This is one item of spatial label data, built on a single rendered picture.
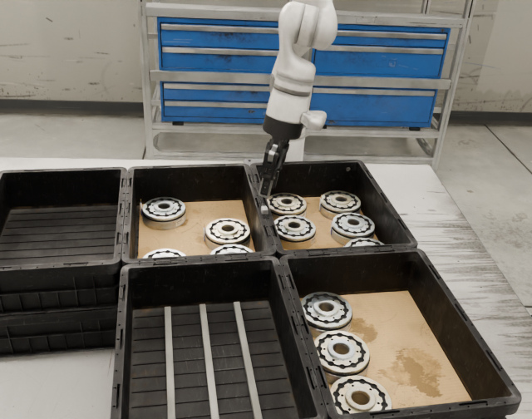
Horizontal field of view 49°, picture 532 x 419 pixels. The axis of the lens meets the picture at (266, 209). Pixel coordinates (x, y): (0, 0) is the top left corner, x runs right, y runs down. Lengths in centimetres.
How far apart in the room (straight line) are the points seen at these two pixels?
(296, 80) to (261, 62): 209
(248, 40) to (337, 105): 61
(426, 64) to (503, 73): 126
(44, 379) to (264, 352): 45
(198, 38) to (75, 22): 119
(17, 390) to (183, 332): 34
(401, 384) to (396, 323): 15
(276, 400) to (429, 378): 28
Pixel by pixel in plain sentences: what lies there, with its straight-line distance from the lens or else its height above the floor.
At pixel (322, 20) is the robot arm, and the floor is 136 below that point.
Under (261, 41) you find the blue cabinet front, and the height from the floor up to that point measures 78.
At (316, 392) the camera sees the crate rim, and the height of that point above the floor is 93.
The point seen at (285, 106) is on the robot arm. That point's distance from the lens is 107.
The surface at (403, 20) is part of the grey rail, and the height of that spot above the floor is 92.
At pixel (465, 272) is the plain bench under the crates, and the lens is 160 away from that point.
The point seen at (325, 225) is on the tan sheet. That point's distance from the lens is 143.
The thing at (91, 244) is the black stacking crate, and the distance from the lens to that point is 137.
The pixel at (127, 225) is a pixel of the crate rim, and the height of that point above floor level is 93.
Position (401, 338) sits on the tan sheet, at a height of 83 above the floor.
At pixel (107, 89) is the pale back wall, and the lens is 418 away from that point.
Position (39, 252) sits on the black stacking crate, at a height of 83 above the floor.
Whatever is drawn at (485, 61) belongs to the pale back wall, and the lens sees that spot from 442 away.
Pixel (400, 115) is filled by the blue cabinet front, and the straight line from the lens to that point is 339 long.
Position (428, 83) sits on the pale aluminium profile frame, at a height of 59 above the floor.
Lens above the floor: 160
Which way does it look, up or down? 31 degrees down
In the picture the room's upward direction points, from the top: 4 degrees clockwise
